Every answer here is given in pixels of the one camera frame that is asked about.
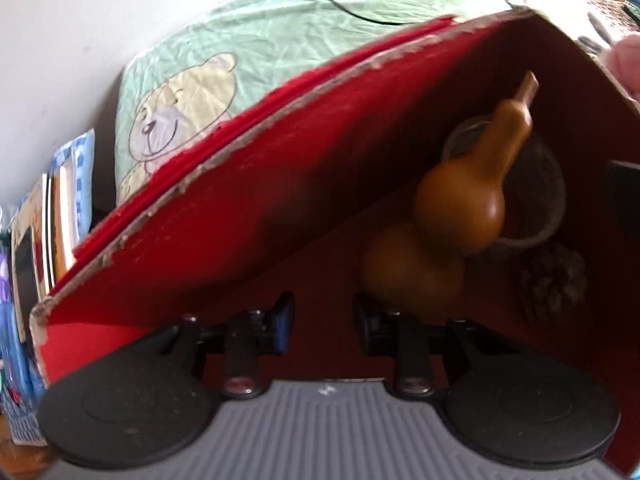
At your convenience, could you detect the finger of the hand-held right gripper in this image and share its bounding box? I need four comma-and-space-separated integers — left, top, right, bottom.
602, 159, 640, 243

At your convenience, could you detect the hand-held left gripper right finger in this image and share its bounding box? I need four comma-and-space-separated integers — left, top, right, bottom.
352, 292, 493, 401

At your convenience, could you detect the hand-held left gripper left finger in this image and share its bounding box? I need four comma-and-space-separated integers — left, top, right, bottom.
160, 292, 296, 400

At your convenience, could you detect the brown pine cone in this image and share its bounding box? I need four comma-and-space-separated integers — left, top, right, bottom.
517, 242, 588, 321

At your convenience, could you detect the large red cardboard box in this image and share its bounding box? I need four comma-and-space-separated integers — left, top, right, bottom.
29, 6, 640, 466

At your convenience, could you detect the brown wooden gourd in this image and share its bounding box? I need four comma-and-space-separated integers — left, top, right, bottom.
361, 71, 540, 318

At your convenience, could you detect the light pink plush toy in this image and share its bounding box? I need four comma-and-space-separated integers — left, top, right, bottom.
607, 32, 640, 98

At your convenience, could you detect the silver-edged book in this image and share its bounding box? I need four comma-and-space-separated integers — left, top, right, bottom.
42, 162, 83, 286

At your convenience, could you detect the black phone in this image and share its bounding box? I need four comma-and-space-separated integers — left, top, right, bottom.
14, 237, 38, 306

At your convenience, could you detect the green bear-print blanket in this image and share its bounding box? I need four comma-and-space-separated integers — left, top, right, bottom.
114, 0, 551, 208

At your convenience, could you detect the stack of books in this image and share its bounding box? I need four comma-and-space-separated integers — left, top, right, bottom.
10, 175, 53, 356

